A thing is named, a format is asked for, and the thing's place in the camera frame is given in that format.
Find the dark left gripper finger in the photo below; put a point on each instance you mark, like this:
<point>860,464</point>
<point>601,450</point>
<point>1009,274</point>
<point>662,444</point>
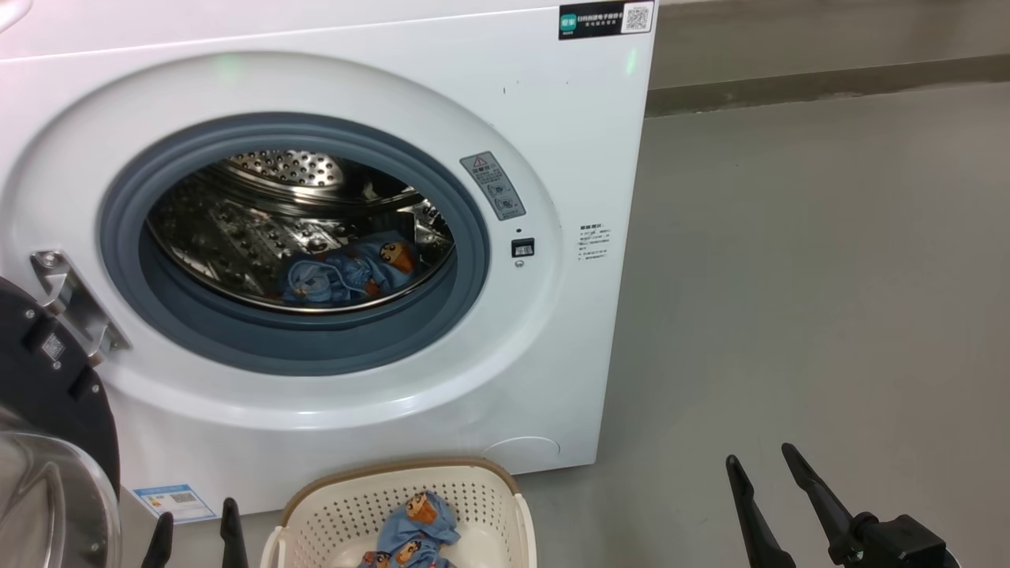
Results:
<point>159,544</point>
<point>233,536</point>

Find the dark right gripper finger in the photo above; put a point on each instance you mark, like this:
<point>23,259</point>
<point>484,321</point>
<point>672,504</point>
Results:
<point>821,505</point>
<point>753,528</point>

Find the blue cartoon print garment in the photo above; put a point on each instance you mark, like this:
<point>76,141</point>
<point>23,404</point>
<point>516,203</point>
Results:
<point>410,536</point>
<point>339,276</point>

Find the black round glass washer door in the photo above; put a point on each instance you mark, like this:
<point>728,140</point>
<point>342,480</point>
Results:
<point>47,394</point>

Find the cream perforated laundry basket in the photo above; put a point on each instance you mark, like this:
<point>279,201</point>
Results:
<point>331,513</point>

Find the grey rubber door seal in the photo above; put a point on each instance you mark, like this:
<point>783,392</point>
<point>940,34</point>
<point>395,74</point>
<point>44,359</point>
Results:
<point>316,347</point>

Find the metal door hinge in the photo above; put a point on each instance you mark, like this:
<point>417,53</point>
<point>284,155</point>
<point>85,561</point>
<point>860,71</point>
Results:
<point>71,308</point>

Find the black door latch slot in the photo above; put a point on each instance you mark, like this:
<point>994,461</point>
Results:
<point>522,248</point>

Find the white front-load washing machine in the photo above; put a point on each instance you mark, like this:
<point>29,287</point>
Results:
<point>552,118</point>

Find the blue energy label sticker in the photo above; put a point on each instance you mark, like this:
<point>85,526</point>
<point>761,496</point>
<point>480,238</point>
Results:
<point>175,502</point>

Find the round white filter cover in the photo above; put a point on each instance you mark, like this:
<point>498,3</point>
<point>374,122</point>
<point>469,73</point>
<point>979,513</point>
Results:
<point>521,455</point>

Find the steel washer drum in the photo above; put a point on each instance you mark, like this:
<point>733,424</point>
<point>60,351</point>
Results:
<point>237,237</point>

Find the small printed text label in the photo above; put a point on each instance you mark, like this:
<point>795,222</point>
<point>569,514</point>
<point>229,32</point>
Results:
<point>593,243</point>

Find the grey warning sticker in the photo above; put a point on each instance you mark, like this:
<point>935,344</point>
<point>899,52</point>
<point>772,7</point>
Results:
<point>493,186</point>

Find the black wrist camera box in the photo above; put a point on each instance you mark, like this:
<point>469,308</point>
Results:
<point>899,544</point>

